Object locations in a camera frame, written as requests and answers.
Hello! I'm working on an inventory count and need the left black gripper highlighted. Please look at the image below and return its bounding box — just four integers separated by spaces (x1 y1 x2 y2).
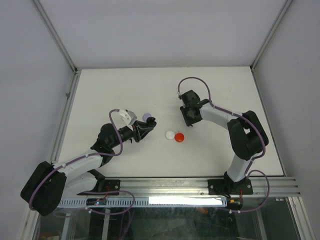
109 120 153 149

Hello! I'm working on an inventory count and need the black earbud charging case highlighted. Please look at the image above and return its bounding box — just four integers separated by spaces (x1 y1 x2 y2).
146 116 157 128

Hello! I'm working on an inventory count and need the purple earbud charging case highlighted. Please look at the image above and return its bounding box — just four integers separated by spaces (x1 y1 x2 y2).
142 113 151 122

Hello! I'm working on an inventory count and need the white earbud charging case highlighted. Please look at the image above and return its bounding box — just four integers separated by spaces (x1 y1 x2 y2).
165 130 175 140

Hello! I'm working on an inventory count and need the orange earbud charging case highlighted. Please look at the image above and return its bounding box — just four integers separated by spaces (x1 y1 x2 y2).
174 132 185 143

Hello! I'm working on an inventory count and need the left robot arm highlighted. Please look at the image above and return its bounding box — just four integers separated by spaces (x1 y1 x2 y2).
20 117 157 216

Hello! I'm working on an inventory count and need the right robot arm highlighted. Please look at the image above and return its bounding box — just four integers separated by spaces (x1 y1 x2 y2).
178 90 269 194

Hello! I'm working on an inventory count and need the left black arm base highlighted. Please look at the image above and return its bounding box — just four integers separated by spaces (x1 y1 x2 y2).
77 179 121 196

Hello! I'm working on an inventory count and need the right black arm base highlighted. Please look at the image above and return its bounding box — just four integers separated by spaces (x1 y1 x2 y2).
207 178 253 197

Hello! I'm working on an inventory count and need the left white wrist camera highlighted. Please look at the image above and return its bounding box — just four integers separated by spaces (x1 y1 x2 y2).
118 109 137 128

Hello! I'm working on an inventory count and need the purple cable under rail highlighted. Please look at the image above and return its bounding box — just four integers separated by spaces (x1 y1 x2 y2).
53 188 136 240

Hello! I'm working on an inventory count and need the white slotted cable duct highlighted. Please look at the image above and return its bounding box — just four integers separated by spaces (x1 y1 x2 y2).
58 196 227 208

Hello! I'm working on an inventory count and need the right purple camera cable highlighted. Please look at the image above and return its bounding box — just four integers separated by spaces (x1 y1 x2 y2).
176 76 271 213

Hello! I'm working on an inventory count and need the aluminium mounting rail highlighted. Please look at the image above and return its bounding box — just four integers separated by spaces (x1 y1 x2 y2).
59 176 300 201

